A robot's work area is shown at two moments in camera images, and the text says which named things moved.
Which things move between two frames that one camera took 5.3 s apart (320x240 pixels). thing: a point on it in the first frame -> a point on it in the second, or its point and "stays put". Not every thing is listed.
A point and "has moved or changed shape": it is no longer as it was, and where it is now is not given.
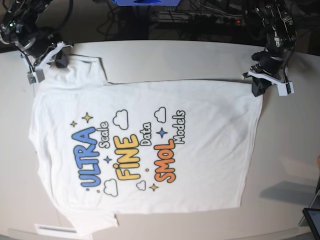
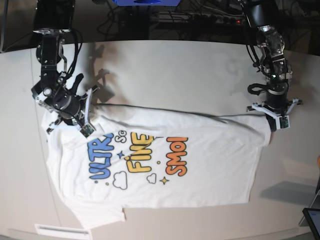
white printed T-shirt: [103, 149] has moved or changed shape
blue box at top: [165, 3] stays put
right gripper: [260, 85] -> [282, 117]
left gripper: [61, 58] -> [73, 110]
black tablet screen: [313, 215] stays put
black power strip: [231, 18] stays put
